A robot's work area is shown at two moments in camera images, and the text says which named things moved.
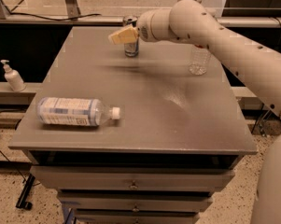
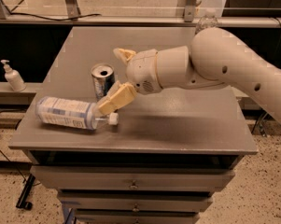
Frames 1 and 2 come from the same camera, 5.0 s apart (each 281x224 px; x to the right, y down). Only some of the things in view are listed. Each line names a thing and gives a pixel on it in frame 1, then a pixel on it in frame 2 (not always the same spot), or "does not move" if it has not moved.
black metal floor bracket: [21, 202] does not move
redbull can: [131, 49] → [104, 78]
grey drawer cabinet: [177, 142] does not move
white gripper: [145, 29] → [142, 71]
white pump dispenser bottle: [13, 77] does not move
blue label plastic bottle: [75, 112] does not move
